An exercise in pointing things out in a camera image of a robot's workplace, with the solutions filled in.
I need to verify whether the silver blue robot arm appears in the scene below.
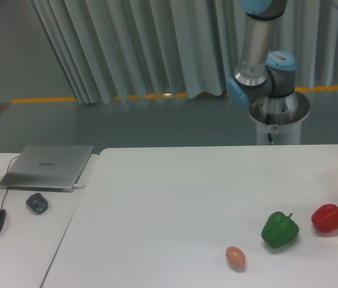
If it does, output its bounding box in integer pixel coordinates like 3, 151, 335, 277
226, 1, 338, 107

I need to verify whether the pale green pleated curtain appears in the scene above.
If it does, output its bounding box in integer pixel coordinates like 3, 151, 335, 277
32, 1, 338, 104

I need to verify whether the silver closed laptop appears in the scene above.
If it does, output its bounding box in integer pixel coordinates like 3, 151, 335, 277
0, 145, 93, 192

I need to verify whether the brown egg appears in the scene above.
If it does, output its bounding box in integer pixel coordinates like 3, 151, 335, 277
225, 246, 246, 269

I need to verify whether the green bell pepper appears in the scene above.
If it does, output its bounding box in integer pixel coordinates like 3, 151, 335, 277
261, 211, 299, 248

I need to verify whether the small black plastic gadget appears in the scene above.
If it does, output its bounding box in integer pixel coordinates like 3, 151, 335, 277
26, 193, 49, 215

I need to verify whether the red bell pepper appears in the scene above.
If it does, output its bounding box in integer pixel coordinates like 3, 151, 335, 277
311, 204, 338, 233

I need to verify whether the black pedestal cable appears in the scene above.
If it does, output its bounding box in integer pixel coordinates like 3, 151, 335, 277
265, 112, 276, 146

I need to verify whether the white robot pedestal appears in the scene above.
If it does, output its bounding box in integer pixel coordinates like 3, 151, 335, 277
249, 91, 310, 145

